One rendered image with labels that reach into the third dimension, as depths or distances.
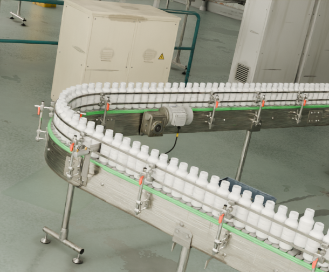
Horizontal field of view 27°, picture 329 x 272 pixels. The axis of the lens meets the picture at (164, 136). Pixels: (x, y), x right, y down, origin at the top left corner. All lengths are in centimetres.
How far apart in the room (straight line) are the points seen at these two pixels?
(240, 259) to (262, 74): 615
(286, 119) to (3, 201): 225
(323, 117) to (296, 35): 370
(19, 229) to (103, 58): 259
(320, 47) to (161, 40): 313
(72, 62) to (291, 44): 341
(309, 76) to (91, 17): 400
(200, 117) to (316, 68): 518
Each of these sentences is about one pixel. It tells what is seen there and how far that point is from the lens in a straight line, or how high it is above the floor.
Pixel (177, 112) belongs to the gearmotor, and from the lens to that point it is 444.
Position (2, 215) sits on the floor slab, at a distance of 497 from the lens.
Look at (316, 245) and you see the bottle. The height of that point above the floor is 108.
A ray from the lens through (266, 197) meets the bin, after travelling 363.
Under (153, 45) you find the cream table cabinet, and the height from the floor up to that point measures 87.
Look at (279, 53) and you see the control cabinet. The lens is 914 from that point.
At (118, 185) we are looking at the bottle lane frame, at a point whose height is 94.
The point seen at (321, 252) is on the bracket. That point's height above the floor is 108.
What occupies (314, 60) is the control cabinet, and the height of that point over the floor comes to 64.
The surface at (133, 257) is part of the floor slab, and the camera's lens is 468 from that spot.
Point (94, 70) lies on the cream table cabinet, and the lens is 687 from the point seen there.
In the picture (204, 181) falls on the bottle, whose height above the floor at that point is 113.
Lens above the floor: 227
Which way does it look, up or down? 19 degrees down
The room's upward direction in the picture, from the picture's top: 11 degrees clockwise
